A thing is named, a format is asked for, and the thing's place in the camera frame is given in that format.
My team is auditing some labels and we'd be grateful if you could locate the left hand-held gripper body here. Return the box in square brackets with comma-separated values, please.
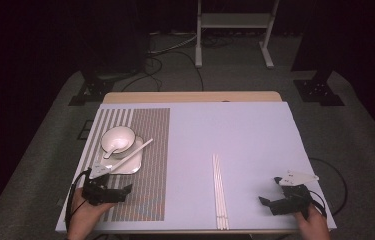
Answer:
[81, 161, 123, 206]

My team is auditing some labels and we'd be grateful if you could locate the white ceramic spoon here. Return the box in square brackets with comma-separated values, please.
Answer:
[102, 137, 130, 160]

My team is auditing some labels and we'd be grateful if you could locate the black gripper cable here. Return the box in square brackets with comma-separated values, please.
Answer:
[64, 167, 93, 232]
[307, 156, 349, 224]

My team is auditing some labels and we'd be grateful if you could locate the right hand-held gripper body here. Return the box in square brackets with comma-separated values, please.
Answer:
[269, 169, 320, 218]

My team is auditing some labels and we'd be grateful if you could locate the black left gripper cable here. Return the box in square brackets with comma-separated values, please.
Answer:
[64, 167, 93, 232]

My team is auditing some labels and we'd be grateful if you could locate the white metal stand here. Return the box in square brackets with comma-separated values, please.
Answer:
[194, 0, 281, 70]

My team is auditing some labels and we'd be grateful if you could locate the row of white chopsticks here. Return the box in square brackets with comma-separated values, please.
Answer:
[212, 153, 230, 231]

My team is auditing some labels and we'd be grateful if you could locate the black floor cable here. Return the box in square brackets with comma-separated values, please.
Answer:
[120, 55, 163, 93]
[174, 49, 205, 93]

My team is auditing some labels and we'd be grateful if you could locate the black stand base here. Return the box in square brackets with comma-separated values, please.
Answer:
[68, 70, 117, 107]
[292, 69, 346, 107]

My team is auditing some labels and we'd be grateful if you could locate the white board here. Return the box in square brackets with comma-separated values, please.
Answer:
[55, 101, 338, 234]

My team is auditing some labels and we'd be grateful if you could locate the person's right hand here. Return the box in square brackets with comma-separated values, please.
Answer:
[294, 204, 331, 240]

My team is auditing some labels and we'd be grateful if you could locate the single white chopstick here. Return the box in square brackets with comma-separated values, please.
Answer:
[111, 139, 155, 171]
[110, 138, 154, 169]

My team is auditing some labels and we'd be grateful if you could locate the black floor socket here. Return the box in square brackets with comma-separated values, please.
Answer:
[76, 119, 95, 141]

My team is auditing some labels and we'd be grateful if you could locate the person's left hand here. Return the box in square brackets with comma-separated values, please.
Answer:
[67, 187, 116, 240]

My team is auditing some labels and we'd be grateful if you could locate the white bowl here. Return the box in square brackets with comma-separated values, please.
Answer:
[99, 125, 137, 155]

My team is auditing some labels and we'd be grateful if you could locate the white square plate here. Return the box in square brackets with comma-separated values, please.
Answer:
[94, 134, 144, 176]

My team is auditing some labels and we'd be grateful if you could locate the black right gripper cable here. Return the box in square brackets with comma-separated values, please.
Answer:
[307, 156, 349, 224]

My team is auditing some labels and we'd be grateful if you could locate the striped placemat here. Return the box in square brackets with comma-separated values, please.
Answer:
[58, 107, 171, 224]

